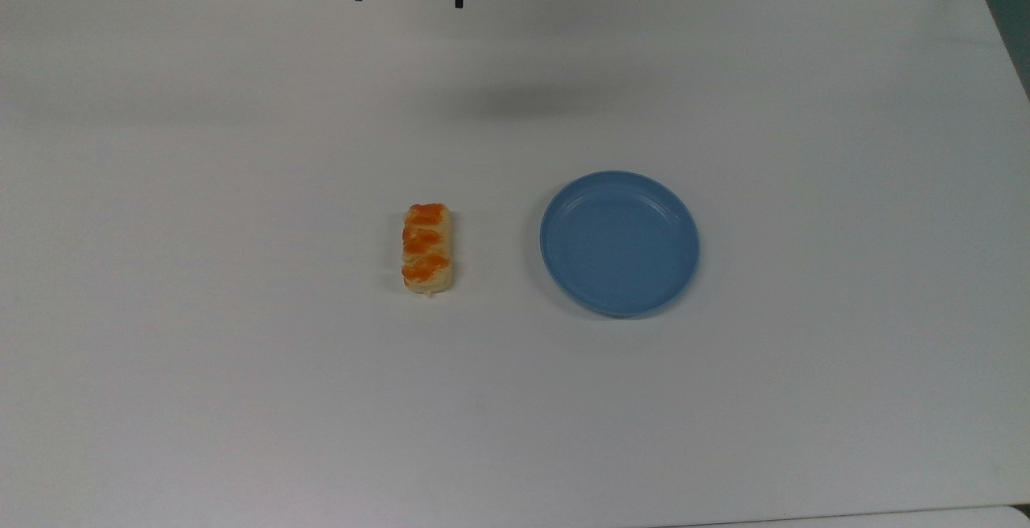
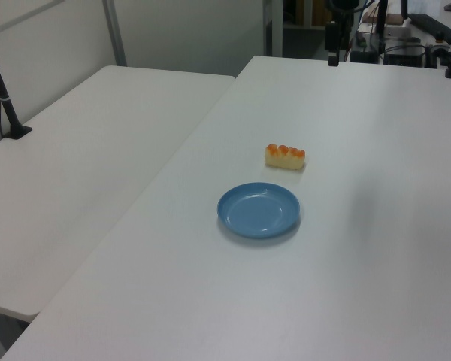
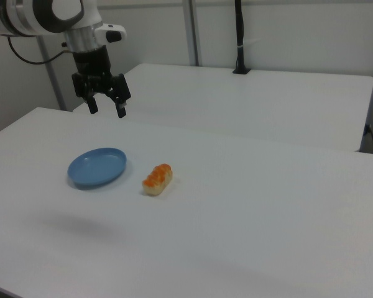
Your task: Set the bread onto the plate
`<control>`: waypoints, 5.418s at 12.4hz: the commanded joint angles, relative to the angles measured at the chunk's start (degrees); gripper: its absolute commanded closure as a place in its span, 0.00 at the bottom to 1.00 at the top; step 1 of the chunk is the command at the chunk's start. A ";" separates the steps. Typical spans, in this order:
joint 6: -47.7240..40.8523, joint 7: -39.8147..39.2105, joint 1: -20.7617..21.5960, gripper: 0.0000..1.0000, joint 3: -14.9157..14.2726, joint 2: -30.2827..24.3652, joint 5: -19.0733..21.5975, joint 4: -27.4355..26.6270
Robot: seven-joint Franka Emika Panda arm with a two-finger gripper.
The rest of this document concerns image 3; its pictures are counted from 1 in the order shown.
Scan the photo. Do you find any orange-topped bread loaf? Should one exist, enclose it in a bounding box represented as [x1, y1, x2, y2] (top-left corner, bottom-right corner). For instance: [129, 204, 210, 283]
[141, 163, 174, 197]

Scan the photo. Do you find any black pole with base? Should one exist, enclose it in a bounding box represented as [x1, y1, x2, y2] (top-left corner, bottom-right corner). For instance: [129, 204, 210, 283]
[232, 0, 252, 75]

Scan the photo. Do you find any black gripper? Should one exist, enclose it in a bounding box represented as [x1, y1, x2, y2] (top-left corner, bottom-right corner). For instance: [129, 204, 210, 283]
[71, 45, 132, 119]

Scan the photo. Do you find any grey metal wall post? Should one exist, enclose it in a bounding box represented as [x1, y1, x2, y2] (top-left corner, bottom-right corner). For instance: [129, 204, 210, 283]
[36, 35, 68, 111]
[183, 0, 203, 67]

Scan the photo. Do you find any white side table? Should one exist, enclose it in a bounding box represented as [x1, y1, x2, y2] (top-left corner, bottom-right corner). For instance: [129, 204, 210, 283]
[71, 63, 373, 153]

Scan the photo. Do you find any blue round plate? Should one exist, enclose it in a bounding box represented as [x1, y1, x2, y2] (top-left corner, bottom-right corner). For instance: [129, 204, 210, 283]
[67, 147, 128, 191]

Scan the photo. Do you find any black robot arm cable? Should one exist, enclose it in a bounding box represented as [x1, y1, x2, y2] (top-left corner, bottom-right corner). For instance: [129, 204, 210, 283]
[6, 36, 70, 65]

